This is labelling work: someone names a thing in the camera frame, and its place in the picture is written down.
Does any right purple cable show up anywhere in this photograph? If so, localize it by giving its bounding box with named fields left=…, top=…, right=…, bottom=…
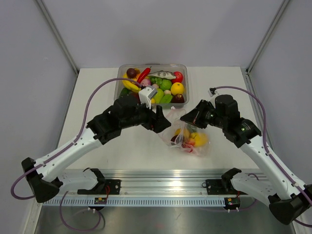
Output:
left=199, top=85, right=312, bottom=227

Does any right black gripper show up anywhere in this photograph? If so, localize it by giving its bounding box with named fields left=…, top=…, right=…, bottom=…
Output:
left=180, top=99, right=227, bottom=129

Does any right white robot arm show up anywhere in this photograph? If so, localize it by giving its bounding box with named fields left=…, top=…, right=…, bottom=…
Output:
left=180, top=95, right=312, bottom=225

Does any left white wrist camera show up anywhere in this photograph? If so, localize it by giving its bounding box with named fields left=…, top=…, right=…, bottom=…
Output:
left=138, top=87, right=157, bottom=109

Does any orange toy citrus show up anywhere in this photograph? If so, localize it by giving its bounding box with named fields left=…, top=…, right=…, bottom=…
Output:
left=170, top=82, right=184, bottom=96

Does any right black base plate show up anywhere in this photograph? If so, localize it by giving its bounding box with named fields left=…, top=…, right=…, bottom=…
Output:
left=201, top=179, right=246, bottom=195

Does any red toy tomato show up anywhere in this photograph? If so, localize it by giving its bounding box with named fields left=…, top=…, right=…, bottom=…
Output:
left=171, top=71, right=184, bottom=83

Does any yellow toy banana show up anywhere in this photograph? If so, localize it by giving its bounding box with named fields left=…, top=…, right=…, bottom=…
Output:
left=122, top=73, right=141, bottom=93

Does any clear plastic food container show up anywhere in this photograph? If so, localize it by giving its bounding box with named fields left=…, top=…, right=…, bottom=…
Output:
left=114, top=63, right=191, bottom=106

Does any yellow toy bell pepper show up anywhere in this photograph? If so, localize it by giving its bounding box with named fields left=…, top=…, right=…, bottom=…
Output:
left=194, top=133, right=209, bottom=147

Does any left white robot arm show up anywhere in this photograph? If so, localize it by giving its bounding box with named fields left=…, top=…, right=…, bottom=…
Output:
left=21, top=96, right=171, bottom=203

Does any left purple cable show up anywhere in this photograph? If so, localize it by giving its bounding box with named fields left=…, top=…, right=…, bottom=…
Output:
left=11, top=77, right=143, bottom=231

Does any red toy pear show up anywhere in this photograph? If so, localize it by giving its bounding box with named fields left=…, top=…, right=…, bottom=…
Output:
left=182, top=141, right=195, bottom=153

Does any clear zip top bag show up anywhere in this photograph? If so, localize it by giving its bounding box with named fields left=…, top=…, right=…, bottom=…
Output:
left=158, top=107, right=210, bottom=156

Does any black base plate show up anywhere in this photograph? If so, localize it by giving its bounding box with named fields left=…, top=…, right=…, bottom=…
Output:
left=201, top=179, right=246, bottom=195
left=77, top=179, right=121, bottom=195

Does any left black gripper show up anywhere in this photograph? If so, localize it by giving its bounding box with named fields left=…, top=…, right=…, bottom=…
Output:
left=121, top=97, right=171, bottom=133

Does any grey toy fish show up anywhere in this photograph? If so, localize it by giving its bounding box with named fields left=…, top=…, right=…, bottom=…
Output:
left=148, top=70, right=176, bottom=80

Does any dark red toy apple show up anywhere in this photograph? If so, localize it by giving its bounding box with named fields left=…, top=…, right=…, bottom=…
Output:
left=170, top=135, right=183, bottom=145
left=171, top=94, right=185, bottom=103

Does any white slotted cable duct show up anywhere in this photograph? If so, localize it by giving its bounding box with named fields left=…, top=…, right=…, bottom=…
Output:
left=44, top=196, right=225, bottom=207

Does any purple cable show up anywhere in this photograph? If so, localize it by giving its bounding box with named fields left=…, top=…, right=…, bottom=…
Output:
left=199, top=85, right=312, bottom=227
left=11, top=77, right=143, bottom=231

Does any aluminium mounting rail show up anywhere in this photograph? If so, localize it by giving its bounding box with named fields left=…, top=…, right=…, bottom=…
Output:
left=33, top=169, right=273, bottom=197

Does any red toy chili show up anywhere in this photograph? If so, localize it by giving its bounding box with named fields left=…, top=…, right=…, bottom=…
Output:
left=137, top=67, right=151, bottom=83

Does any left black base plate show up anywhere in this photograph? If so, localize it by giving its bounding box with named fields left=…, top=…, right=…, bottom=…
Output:
left=77, top=179, right=121, bottom=195

